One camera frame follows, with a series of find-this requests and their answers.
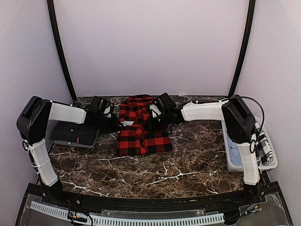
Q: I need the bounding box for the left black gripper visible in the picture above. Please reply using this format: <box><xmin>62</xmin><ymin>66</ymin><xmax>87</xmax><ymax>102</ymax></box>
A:
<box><xmin>95</xmin><ymin>113</ymin><xmax>124</xmax><ymax>134</ymax></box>

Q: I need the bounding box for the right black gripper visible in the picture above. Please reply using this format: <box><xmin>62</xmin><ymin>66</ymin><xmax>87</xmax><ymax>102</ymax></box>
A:
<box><xmin>144</xmin><ymin>111</ymin><xmax>171</xmax><ymax>131</ymax></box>

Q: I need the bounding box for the red black plaid shirt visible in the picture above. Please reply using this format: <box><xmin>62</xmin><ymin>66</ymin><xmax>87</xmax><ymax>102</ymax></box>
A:
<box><xmin>116</xmin><ymin>95</ymin><xmax>173</xmax><ymax>157</ymax></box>

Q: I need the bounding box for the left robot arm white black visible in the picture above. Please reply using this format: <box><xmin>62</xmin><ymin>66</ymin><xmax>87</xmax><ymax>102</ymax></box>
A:
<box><xmin>16</xmin><ymin>96</ymin><xmax>123</xmax><ymax>205</ymax></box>

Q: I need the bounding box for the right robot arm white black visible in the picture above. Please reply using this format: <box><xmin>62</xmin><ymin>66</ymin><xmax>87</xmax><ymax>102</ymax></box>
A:
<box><xmin>144</xmin><ymin>93</ymin><xmax>261</xmax><ymax>186</ymax></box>

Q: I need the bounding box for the folded black pinstripe shirt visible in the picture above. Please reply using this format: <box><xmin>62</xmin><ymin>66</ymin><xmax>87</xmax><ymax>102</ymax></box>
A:
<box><xmin>51</xmin><ymin>121</ymin><xmax>99</xmax><ymax>145</ymax></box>

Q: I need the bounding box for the folded grey shirt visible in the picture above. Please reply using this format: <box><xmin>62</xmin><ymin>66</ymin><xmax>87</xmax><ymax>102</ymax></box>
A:
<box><xmin>54</xmin><ymin>133</ymin><xmax>98</xmax><ymax>148</ymax></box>

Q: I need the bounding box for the light blue folded shirt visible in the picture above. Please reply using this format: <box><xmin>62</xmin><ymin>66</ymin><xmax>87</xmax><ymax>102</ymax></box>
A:
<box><xmin>228</xmin><ymin>136</ymin><xmax>242</xmax><ymax>166</ymax></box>

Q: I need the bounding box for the white plastic laundry basket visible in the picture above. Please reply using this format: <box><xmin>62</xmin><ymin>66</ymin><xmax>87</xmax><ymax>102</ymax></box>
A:
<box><xmin>222</xmin><ymin>121</ymin><xmax>278</xmax><ymax>172</ymax></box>

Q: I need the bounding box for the black white checked shirt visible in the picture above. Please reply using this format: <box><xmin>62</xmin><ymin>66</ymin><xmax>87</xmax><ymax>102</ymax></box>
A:
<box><xmin>255</xmin><ymin>122</ymin><xmax>274</xmax><ymax>166</ymax></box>

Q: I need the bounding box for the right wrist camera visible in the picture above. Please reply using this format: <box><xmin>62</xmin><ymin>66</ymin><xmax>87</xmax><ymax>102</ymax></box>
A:
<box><xmin>148</xmin><ymin>104</ymin><xmax>161</xmax><ymax>118</ymax></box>

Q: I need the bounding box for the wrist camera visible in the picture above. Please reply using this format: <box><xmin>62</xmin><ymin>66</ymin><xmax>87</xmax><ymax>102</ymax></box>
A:
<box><xmin>148</xmin><ymin>104</ymin><xmax>161</xmax><ymax>118</ymax></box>
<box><xmin>103</xmin><ymin>103</ymin><xmax>115</xmax><ymax>118</ymax></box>

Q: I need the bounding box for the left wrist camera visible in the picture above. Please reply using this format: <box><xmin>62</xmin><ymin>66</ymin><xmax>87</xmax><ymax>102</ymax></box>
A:
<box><xmin>103</xmin><ymin>103</ymin><xmax>115</xmax><ymax>118</ymax></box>

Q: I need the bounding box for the black curved front rail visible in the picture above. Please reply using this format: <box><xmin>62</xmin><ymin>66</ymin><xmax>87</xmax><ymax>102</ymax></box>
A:
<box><xmin>36</xmin><ymin>187</ymin><xmax>260</xmax><ymax>213</ymax></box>

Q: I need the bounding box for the white slotted cable duct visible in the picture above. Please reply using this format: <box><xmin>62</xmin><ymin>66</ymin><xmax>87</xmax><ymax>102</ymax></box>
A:
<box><xmin>30</xmin><ymin>201</ymin><xmax>224</xmax><ymax>226</ymax></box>

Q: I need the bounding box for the left black frame post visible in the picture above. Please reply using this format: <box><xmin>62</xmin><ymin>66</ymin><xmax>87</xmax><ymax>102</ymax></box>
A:
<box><xmin>47</xmin><ymin>0</ymin><xmax>77</xmax><ymax>101</ymax></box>

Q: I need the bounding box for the black frame post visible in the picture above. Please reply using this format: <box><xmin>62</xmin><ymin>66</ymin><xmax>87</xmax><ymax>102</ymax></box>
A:
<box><xmin>47</xmin><ymin>0</ymin><xmax>77</xmax><ymax>101</ymax></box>
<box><xmin>228</xmin><ymin>0</ymin><xmax>256</xmax><ymax>97</ymax></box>

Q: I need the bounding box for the right black frame post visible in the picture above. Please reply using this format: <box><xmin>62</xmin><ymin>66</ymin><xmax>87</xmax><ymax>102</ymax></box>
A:
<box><xmin>228</xmin><ymin>0</ymin><xmax>256</xmax><ymax>97</ymax></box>

